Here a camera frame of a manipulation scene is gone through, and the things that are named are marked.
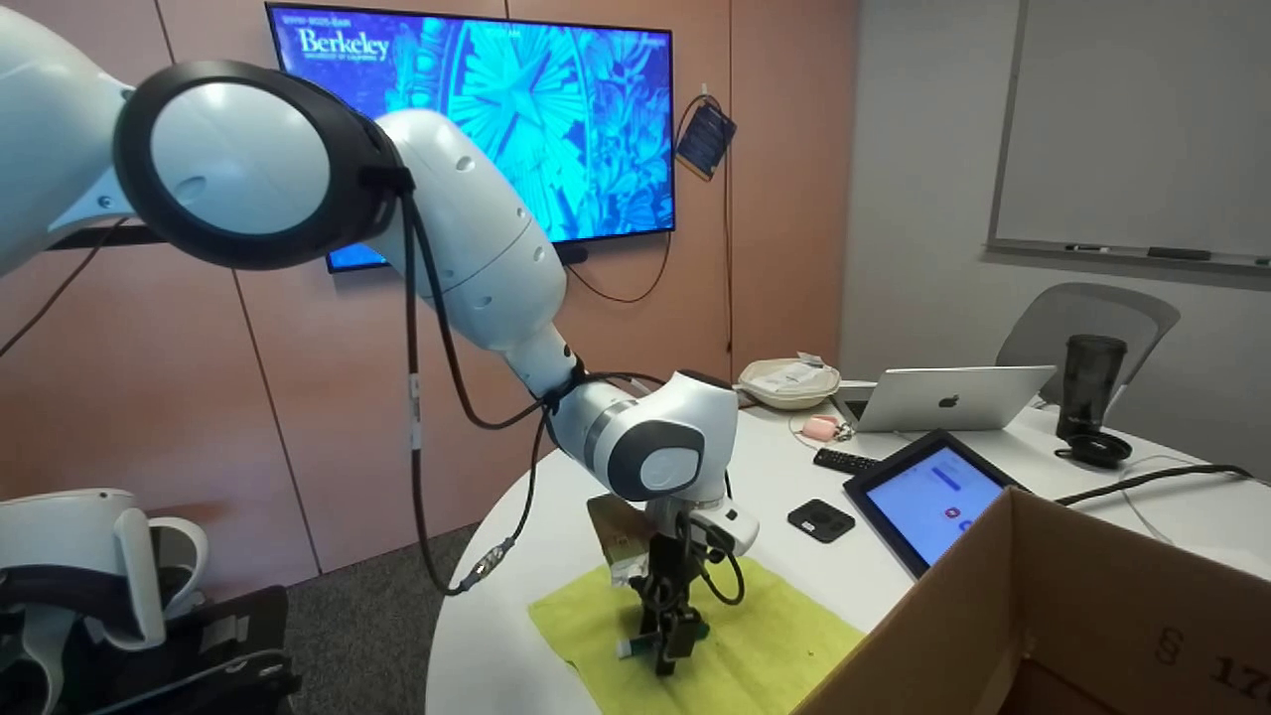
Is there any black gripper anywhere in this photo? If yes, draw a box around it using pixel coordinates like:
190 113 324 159
622 513 715 681

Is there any green white marker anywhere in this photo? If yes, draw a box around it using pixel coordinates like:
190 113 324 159
610 636 692 667

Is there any yellow towel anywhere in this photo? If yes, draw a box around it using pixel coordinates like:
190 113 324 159
525 551 867 715

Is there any brown cardboard box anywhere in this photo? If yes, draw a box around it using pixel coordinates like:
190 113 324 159
789 486 1271 715

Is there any black smartphone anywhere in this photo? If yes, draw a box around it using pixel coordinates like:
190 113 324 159
784 496 859 549

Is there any white bowl object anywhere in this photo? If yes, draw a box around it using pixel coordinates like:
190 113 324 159
736 351 844 415

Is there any black tablet with lit screen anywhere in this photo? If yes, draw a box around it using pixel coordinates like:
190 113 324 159
842 430 1030 582

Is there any silver laptop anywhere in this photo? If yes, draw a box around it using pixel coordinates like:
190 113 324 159
833 362 1062 439

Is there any grey office chair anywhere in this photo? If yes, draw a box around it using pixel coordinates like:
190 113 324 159
993 280 1185 410

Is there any black wall mounted device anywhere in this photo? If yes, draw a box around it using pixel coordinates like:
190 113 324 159
674 97 743 182

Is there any black table cable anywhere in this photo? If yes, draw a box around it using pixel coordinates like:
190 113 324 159
1051 459 1255 513

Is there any wall television with blue picture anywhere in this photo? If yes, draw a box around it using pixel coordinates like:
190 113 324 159
261 0 678 280

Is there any black camera stand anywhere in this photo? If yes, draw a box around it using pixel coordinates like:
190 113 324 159
49 218 180 256

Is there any wall whiteboard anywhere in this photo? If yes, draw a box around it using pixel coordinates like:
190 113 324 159
980 0 1271 291

